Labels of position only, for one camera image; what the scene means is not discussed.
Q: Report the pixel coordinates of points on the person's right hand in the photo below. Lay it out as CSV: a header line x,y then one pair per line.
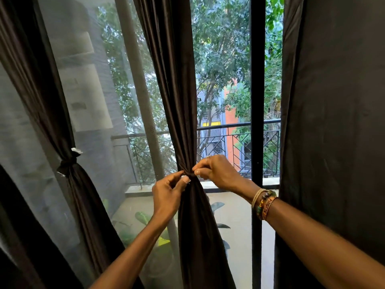
x,y
221,173

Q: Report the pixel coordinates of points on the dark brown curtain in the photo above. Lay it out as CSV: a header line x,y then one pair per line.
x,y
24,252
337,102
39,87
171,72

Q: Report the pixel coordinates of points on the orange brick building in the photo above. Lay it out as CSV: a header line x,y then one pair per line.
x,y
231,117

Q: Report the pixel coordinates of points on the black metal balcony railing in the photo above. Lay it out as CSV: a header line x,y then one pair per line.
x,y
231,124

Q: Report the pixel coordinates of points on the person's left forearm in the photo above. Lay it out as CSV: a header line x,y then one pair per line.
x,y
129,258

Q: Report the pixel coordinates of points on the grey concrete building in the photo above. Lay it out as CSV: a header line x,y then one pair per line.
x,y
87,102

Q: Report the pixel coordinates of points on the person's left hand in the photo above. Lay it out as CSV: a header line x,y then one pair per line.
x,y
167,198

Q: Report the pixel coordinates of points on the person's right forearm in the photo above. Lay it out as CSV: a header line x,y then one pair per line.
x,y
315,246

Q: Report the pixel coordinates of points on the green leafy potted plant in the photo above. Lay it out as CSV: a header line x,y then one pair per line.
x,y
143,218

